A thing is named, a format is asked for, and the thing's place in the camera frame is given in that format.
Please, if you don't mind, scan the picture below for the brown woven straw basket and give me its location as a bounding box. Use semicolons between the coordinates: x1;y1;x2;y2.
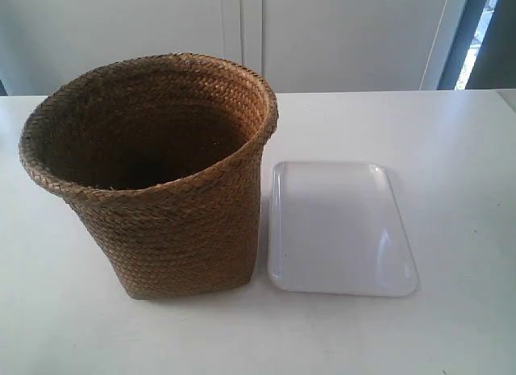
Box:
19;52;278;299

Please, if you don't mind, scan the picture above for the white rectangular plastic tray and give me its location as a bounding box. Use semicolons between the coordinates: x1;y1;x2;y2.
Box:
267;161;419;298

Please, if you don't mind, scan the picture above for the dark window frame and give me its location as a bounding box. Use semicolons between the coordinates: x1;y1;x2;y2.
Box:
437;0;515;90

